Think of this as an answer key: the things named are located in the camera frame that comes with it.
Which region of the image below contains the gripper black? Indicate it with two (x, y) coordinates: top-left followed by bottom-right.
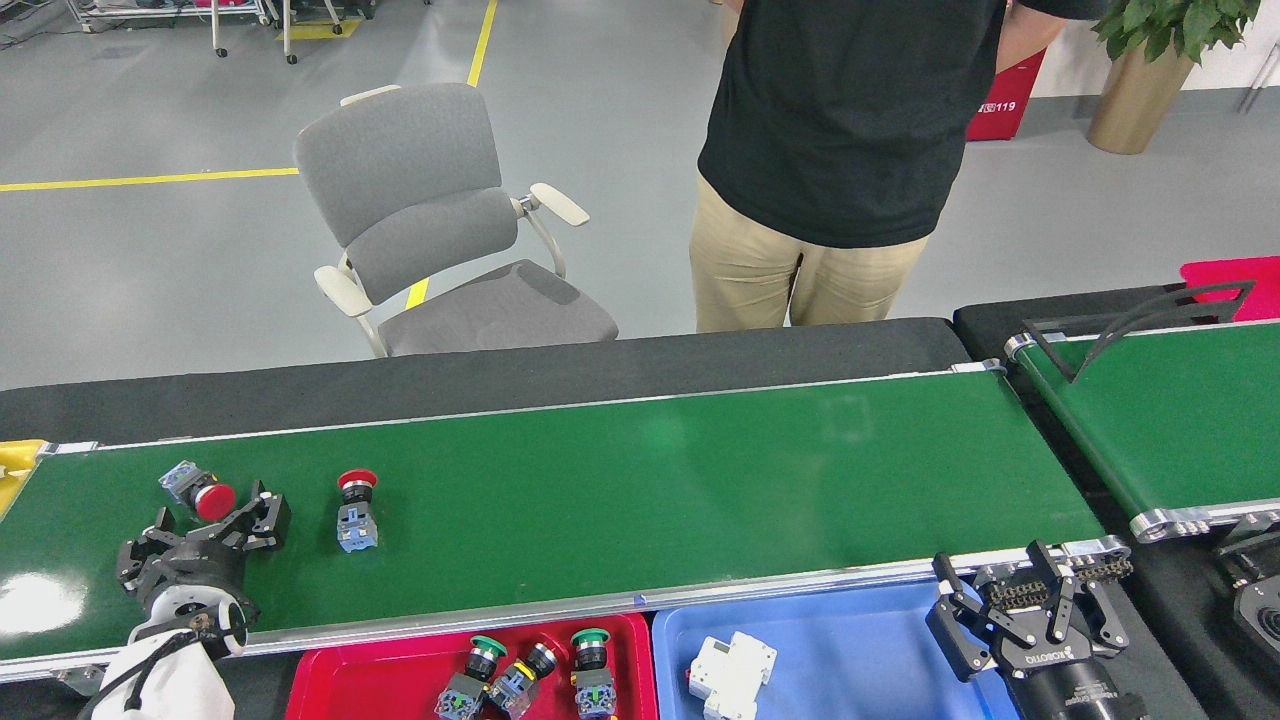
(925, 540), (1151, 720)
(115, 482), (293, 613)

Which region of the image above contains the white circuit breaker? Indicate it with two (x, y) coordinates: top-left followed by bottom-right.
(685, 630), (779, 720)

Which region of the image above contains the blue plastic tray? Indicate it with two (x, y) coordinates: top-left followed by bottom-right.
(652, 580), (1021, 720)

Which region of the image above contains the red plastic tray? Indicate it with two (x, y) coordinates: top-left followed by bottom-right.
(286, 612), (659, 720)

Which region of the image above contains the green conveyor belt with guide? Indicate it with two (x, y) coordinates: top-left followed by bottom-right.
(1005, 315), (1280, 544)

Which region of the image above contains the black cloth under guide conveyor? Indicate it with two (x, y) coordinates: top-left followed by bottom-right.
(950, 285), (1280, 720)

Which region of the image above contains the yellow bin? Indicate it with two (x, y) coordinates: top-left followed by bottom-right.
(0, 440), (48, 521)

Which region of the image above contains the red plastic bin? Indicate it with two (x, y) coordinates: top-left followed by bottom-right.
(1180, 256), (1280, 323)

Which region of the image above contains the grey office chair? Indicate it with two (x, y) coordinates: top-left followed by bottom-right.
(293, 82), (620, 359)

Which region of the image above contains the white wheeled stand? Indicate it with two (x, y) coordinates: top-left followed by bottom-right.
(208, 0), (343, 64)

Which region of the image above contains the red fire extinguisher box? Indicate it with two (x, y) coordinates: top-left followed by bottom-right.
(965, 45), (1048, 142)

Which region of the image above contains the potted green plant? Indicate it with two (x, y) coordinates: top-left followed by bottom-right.
(1087, 0), (1263, 156)

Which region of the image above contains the metal shelf rack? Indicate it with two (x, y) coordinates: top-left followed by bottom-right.
(65, 0), (276, 31)

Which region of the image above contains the person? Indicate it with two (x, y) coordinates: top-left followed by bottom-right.
(690, 0), (1106, 334)

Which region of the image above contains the red push button switch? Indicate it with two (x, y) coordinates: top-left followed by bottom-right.
(158, 460), (239, 524)
(335, 468), (381, 554)

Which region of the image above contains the black drive chain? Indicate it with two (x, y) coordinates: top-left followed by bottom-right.
(985, 558), (1134, 613)

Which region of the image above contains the black curved guide frame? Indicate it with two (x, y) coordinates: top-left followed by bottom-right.
(1020, 281), (1256, 384)

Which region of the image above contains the green conveyor belt with chain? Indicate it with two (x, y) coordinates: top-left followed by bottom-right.
(0, 360), (1134, 686)

